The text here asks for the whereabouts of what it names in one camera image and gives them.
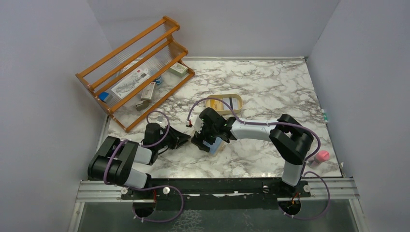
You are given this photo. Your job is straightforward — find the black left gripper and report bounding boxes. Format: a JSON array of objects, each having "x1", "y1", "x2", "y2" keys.
[{"x1": 156, "y1": 124, "x2": 191, "y2": 149}]

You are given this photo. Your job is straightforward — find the tan leather card holder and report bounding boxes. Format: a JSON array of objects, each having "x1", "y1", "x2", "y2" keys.
[{"x1": 191, "y1": 127, "x2": 226, "y2": 156}]

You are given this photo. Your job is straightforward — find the gold credit card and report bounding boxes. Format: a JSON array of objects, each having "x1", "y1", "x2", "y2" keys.
[{"x1": 206, "y1": 99, "x2": 225, "y2": 111}]

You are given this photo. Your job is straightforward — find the white card with dark stripe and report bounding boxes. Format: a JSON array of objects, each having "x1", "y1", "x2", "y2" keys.
[{"x1": 223, "y1": 97, "x2": 241, "y2": 110}]

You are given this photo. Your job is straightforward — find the orange wooden rack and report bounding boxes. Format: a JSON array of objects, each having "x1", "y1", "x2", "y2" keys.
[{"x1": 75, "y1": 16, "x2": 195, "y2": 131}]

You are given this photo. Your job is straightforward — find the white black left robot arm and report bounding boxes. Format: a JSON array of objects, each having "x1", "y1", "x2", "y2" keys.
[{"x1": 88, "y1": 123, "x2": 190, "y2": 199}]

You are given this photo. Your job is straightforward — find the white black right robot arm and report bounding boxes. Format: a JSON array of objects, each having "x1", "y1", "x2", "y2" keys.
[{"x1": 186, "y1": 107, "x2": 314, "y2": 197}]

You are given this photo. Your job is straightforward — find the grey olive small object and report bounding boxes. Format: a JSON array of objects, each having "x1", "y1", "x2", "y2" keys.
[{"x1": 135, "y1": 100, "x2": 151, "y2": 111}]

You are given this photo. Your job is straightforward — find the beige oval tray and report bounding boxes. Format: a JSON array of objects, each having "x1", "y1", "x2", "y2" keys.
[{"x1": 205, "y1": 93, "x2": 243, "y2": 115}]

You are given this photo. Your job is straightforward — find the blue white round jar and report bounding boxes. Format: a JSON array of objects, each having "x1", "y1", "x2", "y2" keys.
[{"x1": 154, "y1": 75, "x2": 163, "y2": 86}]

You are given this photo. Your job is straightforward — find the white printed packet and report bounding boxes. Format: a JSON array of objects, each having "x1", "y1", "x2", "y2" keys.
[{"x1": 111, "y1": 69, "x2": 151, "y2": 99}]

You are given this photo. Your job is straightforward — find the blue grey eraser block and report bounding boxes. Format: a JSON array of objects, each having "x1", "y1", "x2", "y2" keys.
[{"x1": 98, "y1": 92, "x2": 110, "y2": 102}]

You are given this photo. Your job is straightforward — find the pink bottle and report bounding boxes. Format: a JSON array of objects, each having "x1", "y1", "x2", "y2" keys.
[{"x1": 308, "y1": 150, "x2": 330, "y2": 169}]

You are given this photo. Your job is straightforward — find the green white small tube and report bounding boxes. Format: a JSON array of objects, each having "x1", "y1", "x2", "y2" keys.
[{"x1": 321, "y1": 109, "x2": 328, "y2": 124}]

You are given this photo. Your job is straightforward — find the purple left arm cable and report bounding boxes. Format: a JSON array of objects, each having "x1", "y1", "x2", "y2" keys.
[{"x1": 102, "y1": 110, "x2": 185, "y2": 224}]

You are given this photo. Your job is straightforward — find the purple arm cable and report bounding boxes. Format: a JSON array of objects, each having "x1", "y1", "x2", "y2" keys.
[
  {"x1": 102, "y1": 110, "x2": 185, "y2": 224},
  {"x1": 187, "y1": 97, "x2": 331, "y2": 221}
]

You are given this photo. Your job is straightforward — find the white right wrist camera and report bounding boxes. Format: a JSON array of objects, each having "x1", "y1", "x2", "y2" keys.
[{"x1": 189, "y1": 115, "x2": 204, "y2": 133}]

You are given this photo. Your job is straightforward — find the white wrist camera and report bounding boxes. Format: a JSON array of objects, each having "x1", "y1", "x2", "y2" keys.
[
  {"x1": 189, "y1": 115, "x2": 204, "y2": 133},
  {"x1": 156, "y1": 116, "x2": 166, "y2": 125}
]

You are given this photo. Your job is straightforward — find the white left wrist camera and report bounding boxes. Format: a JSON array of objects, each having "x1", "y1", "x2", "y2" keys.
[{"x1": 156, "y1": 116, "x2": 166, "y2": 125}]

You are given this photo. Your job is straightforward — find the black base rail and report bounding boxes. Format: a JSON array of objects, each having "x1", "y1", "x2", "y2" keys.
[{"x1": 121, "y1": 177, "x2": 311, "y2": 211}]

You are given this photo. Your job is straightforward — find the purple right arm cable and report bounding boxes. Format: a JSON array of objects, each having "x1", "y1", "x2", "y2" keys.
[{"x1": 187, "y1": 97, "x2": 331, "y2": 221}]

